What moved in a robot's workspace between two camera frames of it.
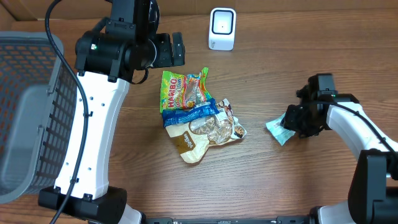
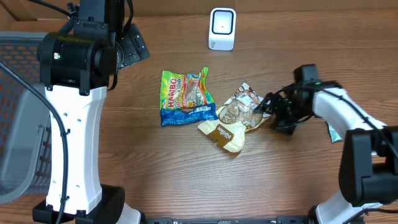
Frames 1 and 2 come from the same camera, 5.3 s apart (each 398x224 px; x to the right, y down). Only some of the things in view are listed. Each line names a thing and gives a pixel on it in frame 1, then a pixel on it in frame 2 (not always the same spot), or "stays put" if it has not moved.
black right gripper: x=291 y=123 → x=288 y=126
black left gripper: x=164 y=42 → x=134 y=45
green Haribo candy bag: x=179 y=92 stays put
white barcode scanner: x=222 y=28 stays put
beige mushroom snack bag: x=193 y=140 → x=242 y=113
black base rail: x=295 y=219 stays put
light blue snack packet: x=282 y=134 → x=334 y=135
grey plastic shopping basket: x=37 y=102 stays put
